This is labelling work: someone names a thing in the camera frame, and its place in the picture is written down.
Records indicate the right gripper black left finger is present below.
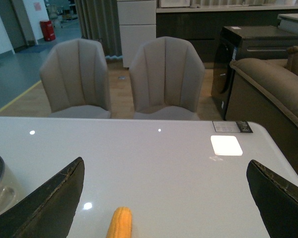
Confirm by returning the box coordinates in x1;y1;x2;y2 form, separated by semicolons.
0;157;84;238

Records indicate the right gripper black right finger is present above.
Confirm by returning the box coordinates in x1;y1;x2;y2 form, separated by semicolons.
246;160;298;238

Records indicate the yellow corn cob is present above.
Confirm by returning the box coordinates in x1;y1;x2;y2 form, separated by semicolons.
106;207;132;238

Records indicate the white electric cooking pot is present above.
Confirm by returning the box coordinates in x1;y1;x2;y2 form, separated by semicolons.
0;156;23;215

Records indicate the table corner label sticker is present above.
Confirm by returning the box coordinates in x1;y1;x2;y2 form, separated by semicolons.
212;121;253;133

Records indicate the brown sofa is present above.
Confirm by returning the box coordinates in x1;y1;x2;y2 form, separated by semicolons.
225;46;298;174

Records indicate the left beige upholstered chair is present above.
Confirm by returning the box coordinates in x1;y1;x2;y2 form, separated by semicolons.
39;39;111;119

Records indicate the beige upholstered chair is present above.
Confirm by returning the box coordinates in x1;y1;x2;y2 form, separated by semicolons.
129;37;205;120
39;39;111;119

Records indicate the black cabinet appliance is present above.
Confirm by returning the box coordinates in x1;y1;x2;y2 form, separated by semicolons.
211;26;298;119

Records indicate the right beige upholstered chair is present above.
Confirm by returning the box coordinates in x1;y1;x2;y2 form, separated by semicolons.
129;37;205;120

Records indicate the red bin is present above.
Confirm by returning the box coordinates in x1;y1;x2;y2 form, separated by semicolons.
40;20;56;41

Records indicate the grey curtain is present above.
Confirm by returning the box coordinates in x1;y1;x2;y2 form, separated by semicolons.
75;0;122;57

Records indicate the dark kitchen counter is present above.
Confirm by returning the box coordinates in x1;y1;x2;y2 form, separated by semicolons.
156;0;298;68

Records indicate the white drawer cabinet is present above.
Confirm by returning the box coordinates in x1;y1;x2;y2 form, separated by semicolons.
117;0;156;68

